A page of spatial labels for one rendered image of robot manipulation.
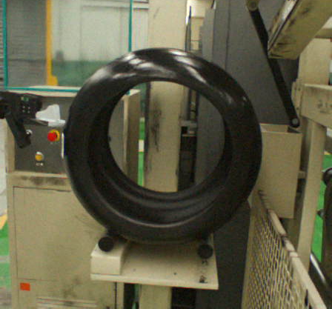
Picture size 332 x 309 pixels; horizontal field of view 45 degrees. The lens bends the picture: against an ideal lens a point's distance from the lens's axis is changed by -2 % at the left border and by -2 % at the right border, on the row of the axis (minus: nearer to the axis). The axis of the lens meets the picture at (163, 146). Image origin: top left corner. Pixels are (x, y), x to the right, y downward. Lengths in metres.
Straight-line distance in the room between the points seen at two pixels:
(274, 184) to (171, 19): 0.66
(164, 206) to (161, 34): 0.58
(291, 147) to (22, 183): 1.15
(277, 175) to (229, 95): 0.47
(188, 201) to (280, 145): 0.36
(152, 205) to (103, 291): 0.72
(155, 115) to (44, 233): 0.82
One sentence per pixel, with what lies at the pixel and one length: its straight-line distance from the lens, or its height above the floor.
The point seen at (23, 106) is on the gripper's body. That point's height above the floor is 1.27.
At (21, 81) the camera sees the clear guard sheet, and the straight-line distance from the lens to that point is 1.83.
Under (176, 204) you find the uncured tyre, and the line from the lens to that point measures 1.37.
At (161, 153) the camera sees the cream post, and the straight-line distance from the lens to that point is 1.44.
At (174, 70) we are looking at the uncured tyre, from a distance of 1.03.
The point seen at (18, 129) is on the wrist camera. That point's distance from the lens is 1.25.
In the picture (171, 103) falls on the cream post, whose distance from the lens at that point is 1.41.
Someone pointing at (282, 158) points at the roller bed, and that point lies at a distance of 1.40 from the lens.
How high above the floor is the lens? 1.41
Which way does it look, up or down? 12 degrees down
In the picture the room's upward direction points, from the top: 3 degrees clockwise
